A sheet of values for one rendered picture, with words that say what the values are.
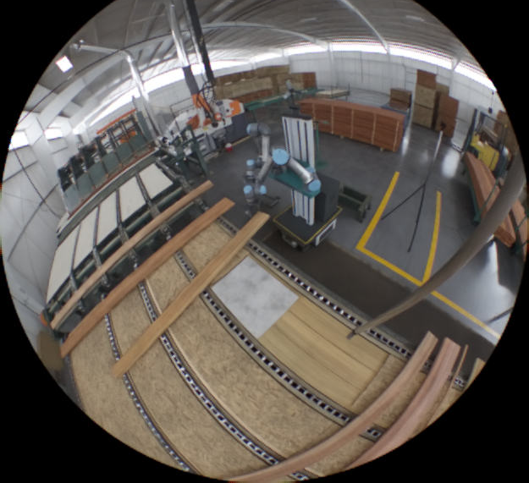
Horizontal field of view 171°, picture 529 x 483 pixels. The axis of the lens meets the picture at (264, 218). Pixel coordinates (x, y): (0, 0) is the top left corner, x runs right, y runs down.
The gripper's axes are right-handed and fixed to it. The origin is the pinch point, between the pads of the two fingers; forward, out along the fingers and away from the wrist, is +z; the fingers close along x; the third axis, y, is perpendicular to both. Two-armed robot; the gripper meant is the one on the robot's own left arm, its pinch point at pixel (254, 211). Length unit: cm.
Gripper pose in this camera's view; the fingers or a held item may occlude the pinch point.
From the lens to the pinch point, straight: 178.9
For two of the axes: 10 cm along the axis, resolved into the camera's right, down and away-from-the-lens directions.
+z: 1.7, 6.8, 7.1
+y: -7.8, -3.4, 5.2
